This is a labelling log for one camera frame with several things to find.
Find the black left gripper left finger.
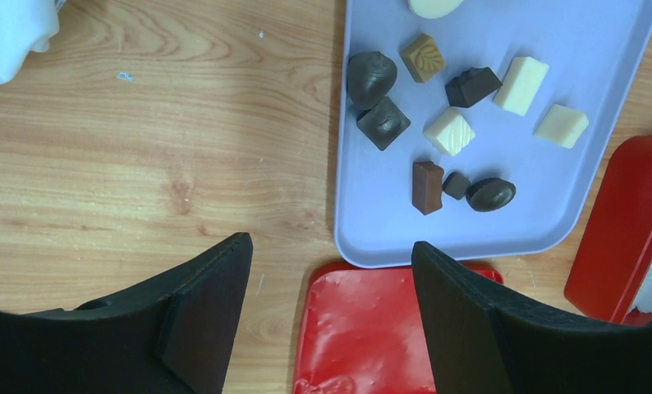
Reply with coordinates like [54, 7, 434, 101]
[0, 232, 253, 393]

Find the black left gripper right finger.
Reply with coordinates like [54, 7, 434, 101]
[411, 241, 652, 393]

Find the dark oval chocolate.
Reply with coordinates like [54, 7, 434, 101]
[466, 177, 517, 213]

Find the small dark chocolate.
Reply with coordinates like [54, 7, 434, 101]
[443, 172, 471, 200]

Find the white rectangular chocolate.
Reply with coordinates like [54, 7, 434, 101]
[493, 57, 550, 117]

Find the brown bar chocolate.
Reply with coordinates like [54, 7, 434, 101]
[411, 161, 444, 215]

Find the white ridged square chocolate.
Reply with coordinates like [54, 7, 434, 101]
[423, 107, 476, 157]

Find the dark square chocolate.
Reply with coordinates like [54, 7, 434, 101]
[356, 96, 411, 151]

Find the dark brown block chocolate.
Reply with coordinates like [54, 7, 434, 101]
[445, 67, 503, 108]

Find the dark shell chocolate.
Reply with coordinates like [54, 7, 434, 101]
[346, 51, 398, 110]

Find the tan square chocolate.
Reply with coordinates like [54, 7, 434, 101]
[400, 34, 446, 83]

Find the white oval chocolate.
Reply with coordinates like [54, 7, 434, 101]
[407, 0, 464, 20]

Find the red box lid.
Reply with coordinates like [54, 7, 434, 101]
[292, 263, 512, 393]

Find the red box with white paper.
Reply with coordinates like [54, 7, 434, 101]
[563, 135, 652, 326]

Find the lavender plastic tray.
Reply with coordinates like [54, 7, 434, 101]
[333, 1, 652, 268]

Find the white crumpled cloth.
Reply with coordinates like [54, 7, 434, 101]
[0, 0, 65, 85]

